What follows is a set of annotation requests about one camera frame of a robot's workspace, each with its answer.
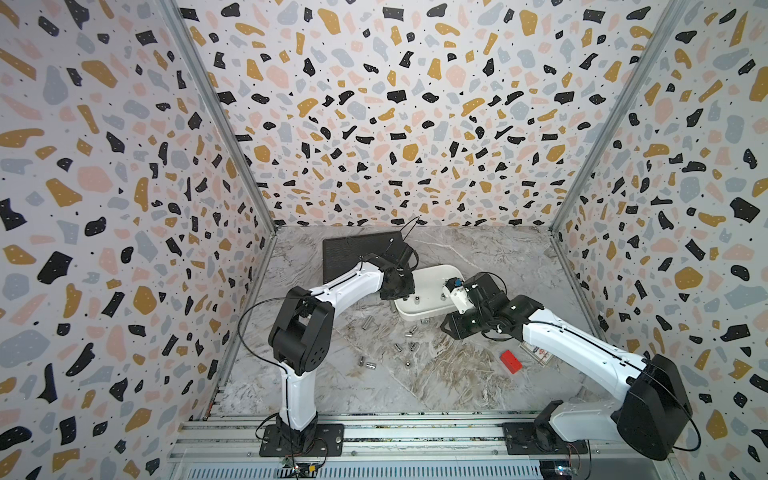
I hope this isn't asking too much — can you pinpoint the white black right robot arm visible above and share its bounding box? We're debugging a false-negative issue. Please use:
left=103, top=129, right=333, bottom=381
left=441, top=272, right=693, bottom=461

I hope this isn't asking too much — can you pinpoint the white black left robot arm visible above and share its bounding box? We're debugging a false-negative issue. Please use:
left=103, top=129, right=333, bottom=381
left=268, top=238, right=415, bottom=435

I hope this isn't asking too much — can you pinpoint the white plastic storage box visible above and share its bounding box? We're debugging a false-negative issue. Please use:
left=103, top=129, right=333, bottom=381
left=394, top=265, right=464, bottom=322

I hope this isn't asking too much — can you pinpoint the small printed card box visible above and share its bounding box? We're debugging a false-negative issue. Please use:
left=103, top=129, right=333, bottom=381
left=521, top=342, right=553, bottom=366

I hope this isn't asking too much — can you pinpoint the red plastic block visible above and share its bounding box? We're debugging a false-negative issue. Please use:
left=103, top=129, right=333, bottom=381
left=499, top=350, right=523, bottom=374

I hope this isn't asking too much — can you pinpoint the black ribbed tool case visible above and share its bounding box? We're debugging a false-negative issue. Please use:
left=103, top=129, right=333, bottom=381
left=321, top=231, right=402, bottom=283

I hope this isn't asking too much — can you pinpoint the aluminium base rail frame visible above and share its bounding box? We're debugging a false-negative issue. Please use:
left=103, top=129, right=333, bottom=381
left=167, top=412, right=685, bottom=479

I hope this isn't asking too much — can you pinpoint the aluminium corner post left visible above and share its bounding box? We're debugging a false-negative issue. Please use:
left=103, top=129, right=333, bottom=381
left=157, top=0, right=277, bottom=237

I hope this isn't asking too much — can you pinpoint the aluminium corner post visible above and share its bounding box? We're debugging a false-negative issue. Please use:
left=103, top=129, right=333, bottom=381
left=549, top=0, right=689, bottom=240
left=157, top=0, right=277, bottom=237

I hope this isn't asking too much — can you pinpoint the aluminium corner post right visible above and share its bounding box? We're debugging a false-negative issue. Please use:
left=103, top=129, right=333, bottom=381
left=549, top=0, right=689, bottom=240

